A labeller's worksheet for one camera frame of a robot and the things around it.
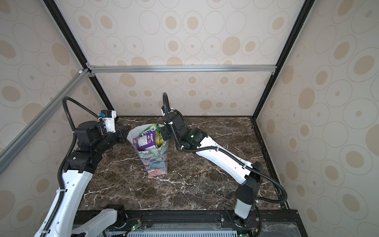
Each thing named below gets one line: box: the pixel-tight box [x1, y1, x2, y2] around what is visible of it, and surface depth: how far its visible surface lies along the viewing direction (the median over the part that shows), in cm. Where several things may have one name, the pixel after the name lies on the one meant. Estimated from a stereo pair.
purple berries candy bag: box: [132, 130, 158, 152], surface depth 78 cm
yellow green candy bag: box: [151, 123, 165, 148], surface depth 82 cm
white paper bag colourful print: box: [126, 125, 169, 178], surface depth 79 cm
